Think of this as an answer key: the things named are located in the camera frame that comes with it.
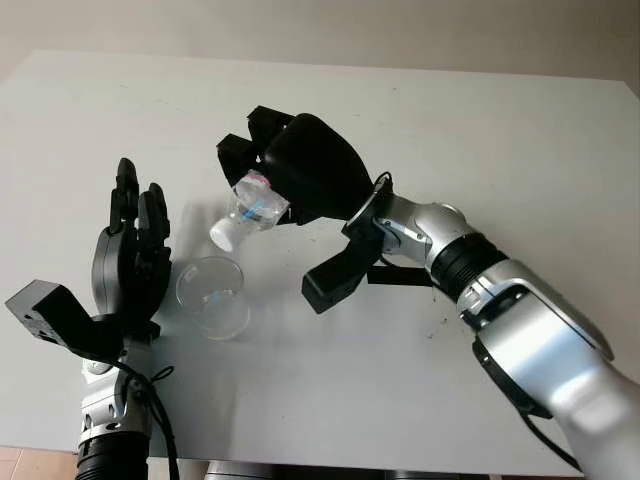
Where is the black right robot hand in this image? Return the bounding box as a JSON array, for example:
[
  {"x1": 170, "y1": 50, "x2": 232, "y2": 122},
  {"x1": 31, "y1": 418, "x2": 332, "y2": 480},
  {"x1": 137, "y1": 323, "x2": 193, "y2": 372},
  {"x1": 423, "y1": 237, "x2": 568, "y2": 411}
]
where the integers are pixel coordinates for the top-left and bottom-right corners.
[{"x1": 215, "y1": 104, "x2": 377, "y2": 229}]

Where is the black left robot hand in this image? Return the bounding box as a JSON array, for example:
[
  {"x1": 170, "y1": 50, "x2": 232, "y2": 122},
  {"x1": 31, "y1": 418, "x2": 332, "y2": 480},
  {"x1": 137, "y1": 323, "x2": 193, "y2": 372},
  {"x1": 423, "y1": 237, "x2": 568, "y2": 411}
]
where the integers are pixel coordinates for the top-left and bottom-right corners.
[{"x1": 90, "y1": 157, "x2": 174, "y2": 335}]

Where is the clear plastic water bottle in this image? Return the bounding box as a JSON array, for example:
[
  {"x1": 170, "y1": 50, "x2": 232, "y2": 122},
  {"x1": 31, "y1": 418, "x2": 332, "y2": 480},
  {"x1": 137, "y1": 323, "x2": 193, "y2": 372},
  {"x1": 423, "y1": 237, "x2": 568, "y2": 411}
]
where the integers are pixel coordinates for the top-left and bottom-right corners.
[{"x1": 209, "y1": 168, "x2": 293, "y2": 253}]

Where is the clear plastic cup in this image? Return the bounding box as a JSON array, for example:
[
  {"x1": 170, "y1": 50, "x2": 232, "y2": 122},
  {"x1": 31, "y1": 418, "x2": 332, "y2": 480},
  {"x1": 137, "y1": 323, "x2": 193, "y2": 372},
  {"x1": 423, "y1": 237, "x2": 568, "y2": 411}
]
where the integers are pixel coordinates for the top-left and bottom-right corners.
[{"x1": 174, "y1": 255, "x2": 252, "y2": 343}]

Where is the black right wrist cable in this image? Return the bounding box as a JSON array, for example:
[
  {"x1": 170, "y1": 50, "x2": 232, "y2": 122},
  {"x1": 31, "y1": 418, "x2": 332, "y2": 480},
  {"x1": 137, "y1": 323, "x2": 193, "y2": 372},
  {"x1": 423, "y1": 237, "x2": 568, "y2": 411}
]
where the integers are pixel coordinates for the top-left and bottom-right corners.
[{"x1": 371, "y1": 171, "x2": 395, "y2": 197}]

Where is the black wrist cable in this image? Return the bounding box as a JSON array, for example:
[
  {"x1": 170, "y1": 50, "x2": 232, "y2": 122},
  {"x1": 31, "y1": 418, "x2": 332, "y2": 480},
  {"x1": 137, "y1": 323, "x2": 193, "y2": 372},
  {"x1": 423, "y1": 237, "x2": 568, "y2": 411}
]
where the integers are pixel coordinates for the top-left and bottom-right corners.
[
  {"x1": 115, "y1": 349, "x2": 182, "y2": 480},
  {"x1": 371, "y1": 171, "x2": 395, "y2": 197}
]

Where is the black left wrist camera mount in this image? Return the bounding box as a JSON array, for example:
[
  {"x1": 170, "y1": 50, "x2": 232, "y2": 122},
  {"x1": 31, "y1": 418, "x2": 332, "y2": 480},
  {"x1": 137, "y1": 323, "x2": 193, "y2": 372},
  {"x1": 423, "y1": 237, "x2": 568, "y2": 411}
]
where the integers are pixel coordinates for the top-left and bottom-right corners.
[{"x1": 4, "y1": 278, "x2": 162, "y2": 363}]

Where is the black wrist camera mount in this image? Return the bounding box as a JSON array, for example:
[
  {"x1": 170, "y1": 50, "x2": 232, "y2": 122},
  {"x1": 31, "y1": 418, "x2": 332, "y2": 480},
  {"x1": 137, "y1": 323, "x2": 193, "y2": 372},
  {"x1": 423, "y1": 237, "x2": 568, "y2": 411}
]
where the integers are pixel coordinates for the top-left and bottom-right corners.
[
  {"x1": 4, "y1": 278, "x2": 162, "y2": 363},
  {"x1": 301, "y1": 219, "x2": 437, "y2": 316}
]

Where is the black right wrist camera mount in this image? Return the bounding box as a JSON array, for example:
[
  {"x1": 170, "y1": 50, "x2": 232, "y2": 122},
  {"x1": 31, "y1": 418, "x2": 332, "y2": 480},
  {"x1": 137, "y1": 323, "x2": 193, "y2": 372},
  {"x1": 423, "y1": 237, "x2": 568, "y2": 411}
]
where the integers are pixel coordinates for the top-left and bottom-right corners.
[{"x1": 301, "y1": 219, "x2": 437, "y2": 316}]

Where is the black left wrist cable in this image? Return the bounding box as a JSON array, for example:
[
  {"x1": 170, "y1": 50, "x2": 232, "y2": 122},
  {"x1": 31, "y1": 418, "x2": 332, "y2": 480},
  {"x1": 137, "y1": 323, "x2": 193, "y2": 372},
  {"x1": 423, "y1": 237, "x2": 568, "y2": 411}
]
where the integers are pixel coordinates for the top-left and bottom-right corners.
[{"x1": 115, "y1": 349, "x2": 182, "y2": 480}]

